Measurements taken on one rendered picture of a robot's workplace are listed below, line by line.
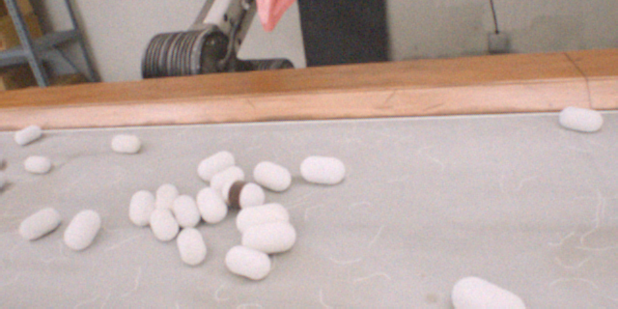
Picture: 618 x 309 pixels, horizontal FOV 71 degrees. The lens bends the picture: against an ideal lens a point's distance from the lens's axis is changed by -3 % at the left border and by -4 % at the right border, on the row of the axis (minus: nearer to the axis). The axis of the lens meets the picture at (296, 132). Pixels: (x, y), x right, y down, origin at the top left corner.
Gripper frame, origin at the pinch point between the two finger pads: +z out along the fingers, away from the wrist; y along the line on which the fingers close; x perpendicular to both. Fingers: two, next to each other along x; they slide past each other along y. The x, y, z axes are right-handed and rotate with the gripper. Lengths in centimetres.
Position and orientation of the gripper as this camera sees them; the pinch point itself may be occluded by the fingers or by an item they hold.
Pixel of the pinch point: (266, 20)
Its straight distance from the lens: 43.7
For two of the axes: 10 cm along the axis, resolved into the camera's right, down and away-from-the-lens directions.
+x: 2.8, 3.9, 8.8
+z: -0.8, 9.2, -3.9
